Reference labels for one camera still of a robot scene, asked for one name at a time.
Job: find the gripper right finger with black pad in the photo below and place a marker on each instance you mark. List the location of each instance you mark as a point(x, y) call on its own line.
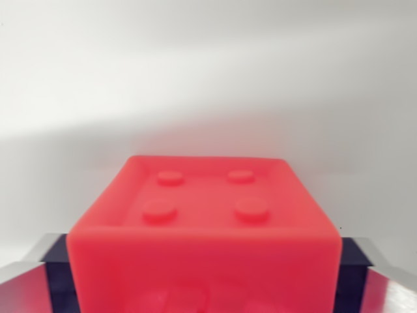
point(371, 287)

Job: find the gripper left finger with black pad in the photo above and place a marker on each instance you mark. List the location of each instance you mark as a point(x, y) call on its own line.
point(36, 283)

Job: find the red plastic cube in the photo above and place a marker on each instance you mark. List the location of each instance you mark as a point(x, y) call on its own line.
point(205, 247)

